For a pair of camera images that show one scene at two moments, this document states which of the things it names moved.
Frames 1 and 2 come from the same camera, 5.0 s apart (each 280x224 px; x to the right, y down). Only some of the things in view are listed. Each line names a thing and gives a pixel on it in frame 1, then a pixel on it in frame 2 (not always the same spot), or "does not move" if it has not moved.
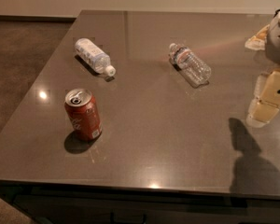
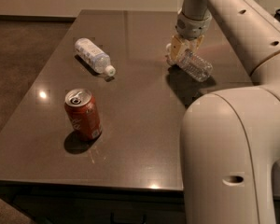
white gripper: (278, 41) -> (192, 27)
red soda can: (84, 113) does not move
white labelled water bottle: (98, 59) does not move
